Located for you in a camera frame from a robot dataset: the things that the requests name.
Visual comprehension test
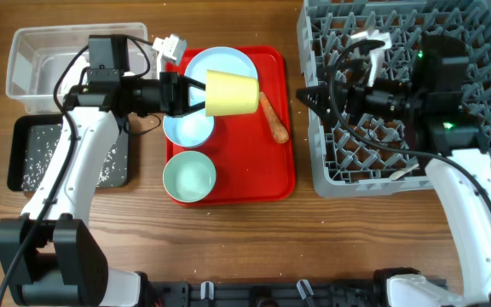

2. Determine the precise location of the black plastic tray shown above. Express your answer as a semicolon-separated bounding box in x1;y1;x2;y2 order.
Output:
7;113;130;193

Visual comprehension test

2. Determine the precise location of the clear plastic bin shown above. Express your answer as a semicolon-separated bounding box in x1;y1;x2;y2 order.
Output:
5;22;148;114

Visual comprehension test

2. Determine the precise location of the light blue plate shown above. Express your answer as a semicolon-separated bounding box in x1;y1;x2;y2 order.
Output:
185;47;258;105

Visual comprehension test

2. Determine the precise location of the light blue bowl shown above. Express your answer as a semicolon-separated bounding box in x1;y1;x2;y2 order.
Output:
163;110;215;148

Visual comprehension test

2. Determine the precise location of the pile of white rice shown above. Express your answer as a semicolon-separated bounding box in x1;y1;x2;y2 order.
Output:
18;124;130;192

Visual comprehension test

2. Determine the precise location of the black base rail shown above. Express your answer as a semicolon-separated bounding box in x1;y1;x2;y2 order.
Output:
142;279;449;307

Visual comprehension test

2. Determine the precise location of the yellow plastic cup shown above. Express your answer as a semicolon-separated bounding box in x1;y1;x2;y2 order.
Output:
205;70;260;117

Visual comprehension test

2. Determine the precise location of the mint green bowl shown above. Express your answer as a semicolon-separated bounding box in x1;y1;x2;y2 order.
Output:
163;151;217;203

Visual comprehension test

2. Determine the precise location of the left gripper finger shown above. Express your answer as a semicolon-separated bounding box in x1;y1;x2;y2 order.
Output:
172;101;205;117
179;75;205;90

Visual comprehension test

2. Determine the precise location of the red serving tray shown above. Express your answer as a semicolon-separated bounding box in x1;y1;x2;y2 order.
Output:
165;46;295;206

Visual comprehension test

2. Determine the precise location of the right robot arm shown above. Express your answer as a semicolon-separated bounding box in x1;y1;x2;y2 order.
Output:
297;31;491;306

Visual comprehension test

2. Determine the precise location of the white spoon in rack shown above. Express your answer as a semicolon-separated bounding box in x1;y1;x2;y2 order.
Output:
389;163;419;181

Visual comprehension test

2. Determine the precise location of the grey dishwasher rack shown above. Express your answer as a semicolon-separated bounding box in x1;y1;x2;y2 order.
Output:
297;0;491;198

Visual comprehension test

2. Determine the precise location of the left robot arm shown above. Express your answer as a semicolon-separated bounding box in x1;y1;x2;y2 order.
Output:
0;34;205;306

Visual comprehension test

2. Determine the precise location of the orange carrot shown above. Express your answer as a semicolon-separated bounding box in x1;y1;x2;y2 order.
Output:
259;92;289;144

